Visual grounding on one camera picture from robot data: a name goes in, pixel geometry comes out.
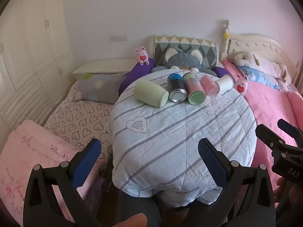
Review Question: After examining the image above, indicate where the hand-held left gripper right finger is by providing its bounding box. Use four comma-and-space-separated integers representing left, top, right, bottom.
185, 138, 276, 227

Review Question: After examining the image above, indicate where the heart print bed sheet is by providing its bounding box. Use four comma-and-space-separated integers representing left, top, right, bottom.
43, 82, 114, 161

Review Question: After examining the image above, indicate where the cream bed headboard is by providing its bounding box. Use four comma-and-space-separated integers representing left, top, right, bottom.
148, 20, 299, 65

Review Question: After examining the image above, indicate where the white nightstand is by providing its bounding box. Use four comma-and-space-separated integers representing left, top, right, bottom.
73, 57, 142, 75

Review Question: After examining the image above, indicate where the pink round cushion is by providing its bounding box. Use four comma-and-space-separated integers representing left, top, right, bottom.
287, 91, 303, 123

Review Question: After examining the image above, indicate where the white paper cup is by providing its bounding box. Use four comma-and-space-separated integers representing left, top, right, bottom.
215, 74, 235, 93

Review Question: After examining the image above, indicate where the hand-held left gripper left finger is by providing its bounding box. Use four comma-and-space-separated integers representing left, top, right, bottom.
23, 138, 102, 227

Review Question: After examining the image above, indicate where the light green cup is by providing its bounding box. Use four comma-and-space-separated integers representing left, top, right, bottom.
133, 79, 169, 107

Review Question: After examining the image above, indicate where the folded pink floral quilt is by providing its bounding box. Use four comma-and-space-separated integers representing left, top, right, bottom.
0, 119, 105, 223

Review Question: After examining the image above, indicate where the white wardrobe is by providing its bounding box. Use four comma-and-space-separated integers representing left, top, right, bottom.
0, 0, 78, 128

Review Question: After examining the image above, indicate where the purple cushion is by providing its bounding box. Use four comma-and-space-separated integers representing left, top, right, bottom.
213, 66, 226, 78
118, 59, 157, 95

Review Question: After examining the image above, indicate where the blue and black can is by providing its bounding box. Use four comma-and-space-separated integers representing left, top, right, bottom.
167, 73, 188, 103

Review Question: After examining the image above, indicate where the blue cartoon pillow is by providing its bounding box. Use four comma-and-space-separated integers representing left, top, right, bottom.
238, 66, 281, 90

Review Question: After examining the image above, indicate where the pink pig toy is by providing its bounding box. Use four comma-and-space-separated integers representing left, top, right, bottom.
234, 75, 248, 96

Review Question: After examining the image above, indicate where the pink bed blanket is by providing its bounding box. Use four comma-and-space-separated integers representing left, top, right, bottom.
223, 59, 303, 194

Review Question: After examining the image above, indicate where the grey cat plush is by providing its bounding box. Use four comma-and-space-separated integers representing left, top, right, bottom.
150, 47, 217, 76

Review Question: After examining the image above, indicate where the pink cup with green base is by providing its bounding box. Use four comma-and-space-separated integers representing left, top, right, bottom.
182, 72, 206, 106

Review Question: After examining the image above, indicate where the striped white quilt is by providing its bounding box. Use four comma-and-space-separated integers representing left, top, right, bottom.
108, 70, 258, 206

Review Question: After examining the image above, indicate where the grey flower print pillow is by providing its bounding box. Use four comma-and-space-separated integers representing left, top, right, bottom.
75, 73, 126, 104

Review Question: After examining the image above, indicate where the person's grey trouser leg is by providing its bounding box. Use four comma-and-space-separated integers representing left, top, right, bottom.
114, 189, 190, 227

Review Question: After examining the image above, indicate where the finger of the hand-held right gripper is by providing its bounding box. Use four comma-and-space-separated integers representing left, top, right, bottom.
277, 119, 303, 145
255, 123, 286, 153

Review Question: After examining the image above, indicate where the person's right hand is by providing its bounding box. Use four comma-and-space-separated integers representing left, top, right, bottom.
275, 177, 288, 204

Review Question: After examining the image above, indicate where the diamond pattern pillow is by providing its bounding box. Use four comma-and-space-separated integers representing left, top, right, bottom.
154, 35, 219, 69

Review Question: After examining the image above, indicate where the white dog plush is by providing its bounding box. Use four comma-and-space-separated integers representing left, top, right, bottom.
233, 51, 291, 84

